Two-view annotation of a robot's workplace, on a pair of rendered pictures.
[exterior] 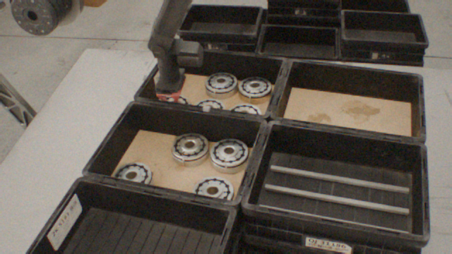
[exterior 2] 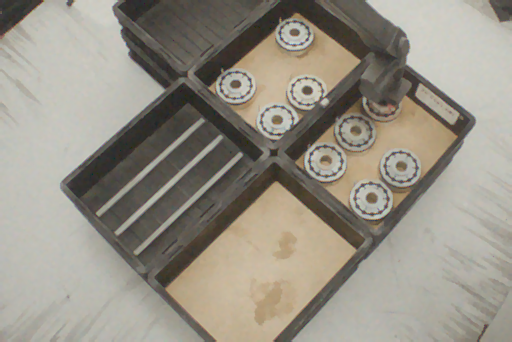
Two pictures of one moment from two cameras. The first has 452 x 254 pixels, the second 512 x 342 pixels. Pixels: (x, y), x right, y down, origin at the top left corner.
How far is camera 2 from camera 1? 141 cm
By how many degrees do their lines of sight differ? 61
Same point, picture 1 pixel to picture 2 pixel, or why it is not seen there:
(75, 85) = not seen: outside the picture
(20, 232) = not seen: outside the picture
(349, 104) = (288, 295)
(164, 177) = (287, 65)
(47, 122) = (471, 24)
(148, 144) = (341, 67)
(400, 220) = (115, 223)
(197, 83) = (424, 151)
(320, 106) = (304, 260)
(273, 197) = (207, 139)
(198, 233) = not seen: hidden behind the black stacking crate
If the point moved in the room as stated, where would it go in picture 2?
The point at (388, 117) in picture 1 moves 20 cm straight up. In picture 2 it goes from (241, 323) to (236, 306)
